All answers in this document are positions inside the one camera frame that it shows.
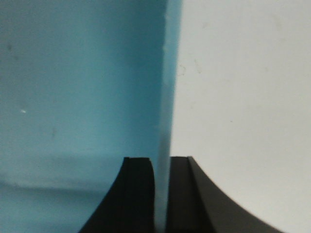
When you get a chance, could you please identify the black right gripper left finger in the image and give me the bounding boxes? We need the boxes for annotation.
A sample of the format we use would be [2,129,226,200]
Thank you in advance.
[80,157,155,233]

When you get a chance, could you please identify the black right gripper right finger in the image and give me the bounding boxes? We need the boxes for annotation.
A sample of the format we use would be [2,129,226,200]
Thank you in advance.
[166,156,279,233]

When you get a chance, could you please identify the light blue plastic box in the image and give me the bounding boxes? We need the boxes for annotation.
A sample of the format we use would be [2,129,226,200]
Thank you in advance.
[0,0,183,233]

